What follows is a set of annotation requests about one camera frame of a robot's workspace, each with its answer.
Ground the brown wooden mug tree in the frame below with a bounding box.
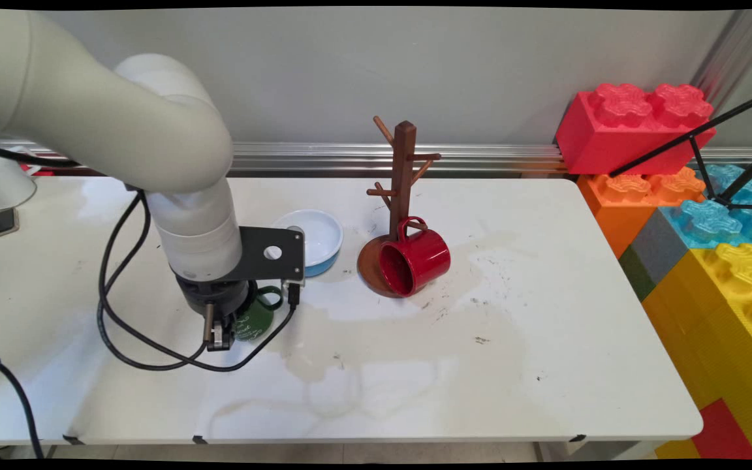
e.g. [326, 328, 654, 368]
[358, 116, 443, 300]

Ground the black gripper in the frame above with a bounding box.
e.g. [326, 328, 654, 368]
[177, 275, 259, 352]

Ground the green enamel mug white writing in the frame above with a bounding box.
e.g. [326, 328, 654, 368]
[232, 285, 283, 342]

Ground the giant dark green building block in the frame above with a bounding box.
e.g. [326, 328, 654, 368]
[619, 245, 657, 302]

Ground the slanted aluminium post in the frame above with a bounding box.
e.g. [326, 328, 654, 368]
[691, 10, 752, 148]

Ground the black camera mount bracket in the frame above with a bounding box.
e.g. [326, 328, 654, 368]
[239, 225, 305, 285]

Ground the giant grey building block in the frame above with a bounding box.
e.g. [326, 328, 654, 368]
[631, 209, 697, 285]

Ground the white rounded cup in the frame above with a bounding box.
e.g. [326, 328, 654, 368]
[0, 147, 37, 211]

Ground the black gripper cable brass plug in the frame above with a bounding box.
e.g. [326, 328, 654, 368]
[0, 140, 217, 371]

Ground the giant yellow building block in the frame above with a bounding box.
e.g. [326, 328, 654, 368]
[642, 243, 752, 458]

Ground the red enamel mug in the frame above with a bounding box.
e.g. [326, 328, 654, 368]
[379, 215, 452, 298]

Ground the horizontal aluminium rail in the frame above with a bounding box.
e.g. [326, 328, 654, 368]
[0, 139, 569, 178]

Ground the white and blue bowl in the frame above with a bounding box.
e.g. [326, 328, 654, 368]
[272, 209, 344, 277]

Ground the giant red building block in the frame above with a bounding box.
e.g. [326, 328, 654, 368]
[556, 83, 716, 176]

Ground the black tripod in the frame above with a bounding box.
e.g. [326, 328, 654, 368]
[610, 88, 752, 211]

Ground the giant light blue building block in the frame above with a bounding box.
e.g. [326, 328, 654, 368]
[660, 163, 752, 249]

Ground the giant orange building block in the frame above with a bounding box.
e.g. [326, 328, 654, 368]
[577, 166, 706, 259]

